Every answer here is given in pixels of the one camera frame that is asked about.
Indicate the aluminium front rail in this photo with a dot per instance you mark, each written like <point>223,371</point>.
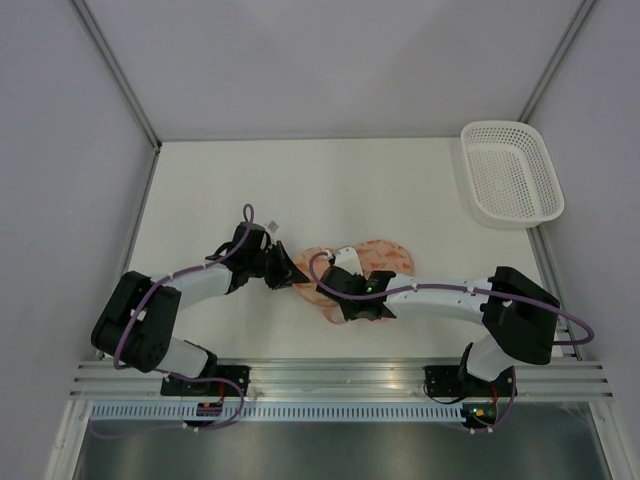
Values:
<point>565,379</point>

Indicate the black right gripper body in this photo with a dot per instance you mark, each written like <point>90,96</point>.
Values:
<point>349,311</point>

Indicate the white slotted cable duct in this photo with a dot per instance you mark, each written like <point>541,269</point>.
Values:
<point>278,411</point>

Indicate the left aluminium frame post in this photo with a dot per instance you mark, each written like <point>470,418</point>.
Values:
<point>98,39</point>

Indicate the white perforated plastic basket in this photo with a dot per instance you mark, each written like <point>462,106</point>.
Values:
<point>508,176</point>

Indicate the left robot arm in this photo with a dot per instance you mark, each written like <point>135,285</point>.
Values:
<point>136,326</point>

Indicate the aluminium frame post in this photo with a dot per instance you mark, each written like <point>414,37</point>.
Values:
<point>98,39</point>
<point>562,49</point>

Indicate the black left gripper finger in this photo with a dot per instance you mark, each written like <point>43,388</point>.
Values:
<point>281,258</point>
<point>291,274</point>

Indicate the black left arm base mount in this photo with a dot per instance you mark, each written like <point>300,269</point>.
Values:
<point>218,381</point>

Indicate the floral mesh laundry bag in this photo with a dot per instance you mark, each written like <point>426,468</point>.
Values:
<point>373,255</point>

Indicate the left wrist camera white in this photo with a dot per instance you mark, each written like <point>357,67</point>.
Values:
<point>271,226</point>

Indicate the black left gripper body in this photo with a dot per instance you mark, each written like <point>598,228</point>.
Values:
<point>270,265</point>

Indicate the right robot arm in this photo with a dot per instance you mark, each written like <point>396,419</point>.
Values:
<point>519,318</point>

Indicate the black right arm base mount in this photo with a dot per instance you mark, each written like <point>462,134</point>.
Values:
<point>449,384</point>

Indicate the right aluminium frame post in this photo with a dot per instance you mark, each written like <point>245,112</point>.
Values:
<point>562,49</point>

